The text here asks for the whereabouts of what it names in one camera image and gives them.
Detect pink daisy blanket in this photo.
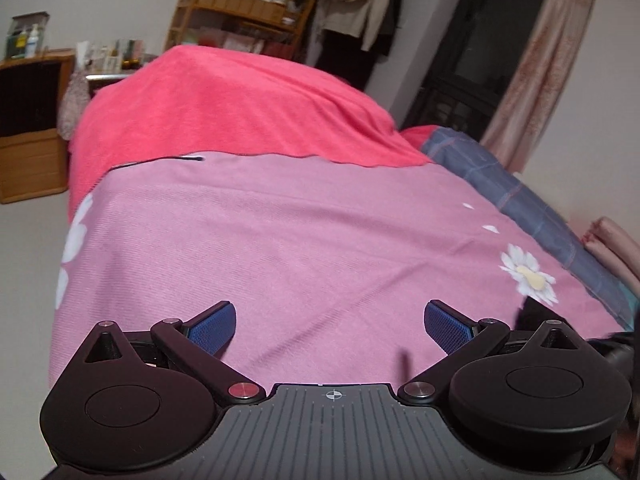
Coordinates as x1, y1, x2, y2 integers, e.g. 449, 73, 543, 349
50, 152, 630, 387

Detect blue plaid bedsheet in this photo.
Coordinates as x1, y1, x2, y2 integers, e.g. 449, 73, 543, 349
414, 126, 639, 330

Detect coral red blanket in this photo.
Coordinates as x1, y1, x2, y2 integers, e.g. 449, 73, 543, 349
68, 46, 430, 214

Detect dark window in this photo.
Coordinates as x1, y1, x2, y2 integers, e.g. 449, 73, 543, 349
404, 0, 544, 141

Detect pink floral curtain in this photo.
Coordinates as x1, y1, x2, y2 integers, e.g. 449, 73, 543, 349
480, 0, 594, 172

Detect wooden cabinet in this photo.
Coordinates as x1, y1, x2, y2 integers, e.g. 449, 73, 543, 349
1, 49, 75, 204

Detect floral cloth bag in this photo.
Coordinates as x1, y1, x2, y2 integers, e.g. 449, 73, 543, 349
56, 70, 90, 141

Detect wooden shelf rack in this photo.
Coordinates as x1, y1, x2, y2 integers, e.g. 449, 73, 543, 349
164, 0, 317, 61

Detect hanging clothes on rack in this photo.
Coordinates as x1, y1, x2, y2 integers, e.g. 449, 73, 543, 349
293, 0, 402, 91

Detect white lotion bottle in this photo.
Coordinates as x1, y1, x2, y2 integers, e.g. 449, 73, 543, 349
25, 24, 39, 58

